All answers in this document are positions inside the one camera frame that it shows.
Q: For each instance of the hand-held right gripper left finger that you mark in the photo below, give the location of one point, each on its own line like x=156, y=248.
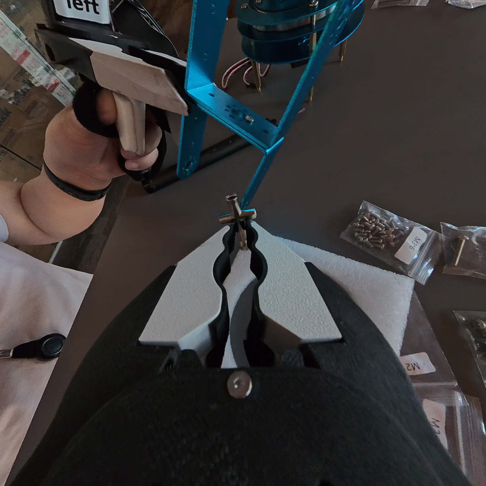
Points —
x=182, y=303

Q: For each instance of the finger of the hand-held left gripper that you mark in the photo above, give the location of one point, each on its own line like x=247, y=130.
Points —
x=136, y=81
x=159, y=59

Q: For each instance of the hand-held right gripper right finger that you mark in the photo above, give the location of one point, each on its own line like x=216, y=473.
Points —
x=296, y=303

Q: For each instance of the blue metal bracket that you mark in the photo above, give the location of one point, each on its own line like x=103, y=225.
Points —
x=235, y=117

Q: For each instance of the silver cross socket wrench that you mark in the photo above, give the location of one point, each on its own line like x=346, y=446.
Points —
x=237, y=216

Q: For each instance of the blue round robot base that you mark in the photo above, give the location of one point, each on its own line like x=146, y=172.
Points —
x=284, y=49

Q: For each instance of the person's left hand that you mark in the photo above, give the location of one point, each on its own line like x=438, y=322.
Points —
x=76, y=152

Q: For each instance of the black white striped cloth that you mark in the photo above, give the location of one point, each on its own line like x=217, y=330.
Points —
x=144, y=22

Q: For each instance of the white foam sheet with hole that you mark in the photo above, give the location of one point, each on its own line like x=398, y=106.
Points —
x=360, y=281

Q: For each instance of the stack of cardboard boxes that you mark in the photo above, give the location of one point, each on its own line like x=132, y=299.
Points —
x=22, y=95

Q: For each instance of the black screwdriver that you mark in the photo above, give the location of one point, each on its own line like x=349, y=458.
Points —
x=216, y=152

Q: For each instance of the zip bag of many screws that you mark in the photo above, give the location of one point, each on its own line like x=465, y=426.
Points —
x=379, y=227

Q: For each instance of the black wristband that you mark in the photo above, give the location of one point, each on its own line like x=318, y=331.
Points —
x=76, y=191

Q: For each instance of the person's white shirt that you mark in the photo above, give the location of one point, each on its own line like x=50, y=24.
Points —
x=30, y=303

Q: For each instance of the zip bag with long bolt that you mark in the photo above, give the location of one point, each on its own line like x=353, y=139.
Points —
x=467, y=250

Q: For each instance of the zip bag of short bolts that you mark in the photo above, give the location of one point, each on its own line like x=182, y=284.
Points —
x=472, y=334

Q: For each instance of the zip bag of tiny nuts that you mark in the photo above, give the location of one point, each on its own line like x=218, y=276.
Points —
x=455, y=417

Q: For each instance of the flat clear zip bag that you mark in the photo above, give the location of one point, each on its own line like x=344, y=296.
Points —
x=398, y=3
x=467, y=3

